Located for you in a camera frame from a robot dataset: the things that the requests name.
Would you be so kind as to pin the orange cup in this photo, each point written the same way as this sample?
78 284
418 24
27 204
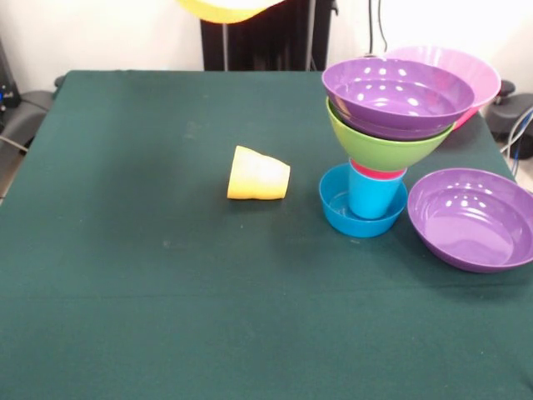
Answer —
258 175

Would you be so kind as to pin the black computer tower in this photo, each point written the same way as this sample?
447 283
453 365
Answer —
8 83

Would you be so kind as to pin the blue cup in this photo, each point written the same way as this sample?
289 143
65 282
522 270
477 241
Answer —
372 200

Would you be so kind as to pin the orange bowl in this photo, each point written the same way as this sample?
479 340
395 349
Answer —
225 10

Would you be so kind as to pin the red cup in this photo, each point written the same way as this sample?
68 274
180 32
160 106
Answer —
377 171

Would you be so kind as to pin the dark green tablecloth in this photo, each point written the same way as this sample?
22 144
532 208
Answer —
166 333

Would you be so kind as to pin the green bowl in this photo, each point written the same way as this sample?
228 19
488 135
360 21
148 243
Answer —
383 152

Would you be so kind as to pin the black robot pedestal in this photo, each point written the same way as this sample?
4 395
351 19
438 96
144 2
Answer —
270 41

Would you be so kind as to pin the blue bowl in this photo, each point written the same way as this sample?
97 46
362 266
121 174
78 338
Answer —
337 221

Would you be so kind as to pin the pink bowl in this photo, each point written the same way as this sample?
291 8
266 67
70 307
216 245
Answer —
483 79

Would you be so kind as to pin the purple bowl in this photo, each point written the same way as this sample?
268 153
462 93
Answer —
375 96
470 233

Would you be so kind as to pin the black knobbed device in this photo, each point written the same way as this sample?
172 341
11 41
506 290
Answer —
520 112

